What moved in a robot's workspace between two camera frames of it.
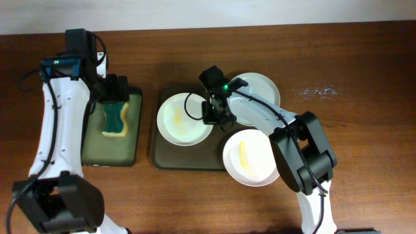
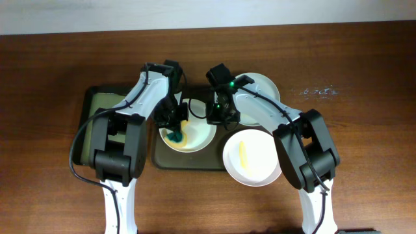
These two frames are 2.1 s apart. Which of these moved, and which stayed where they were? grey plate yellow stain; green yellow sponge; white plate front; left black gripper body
Moved: left black gripper body; green yellow sponge
Stayed: white plate front; grey plate yellow stain
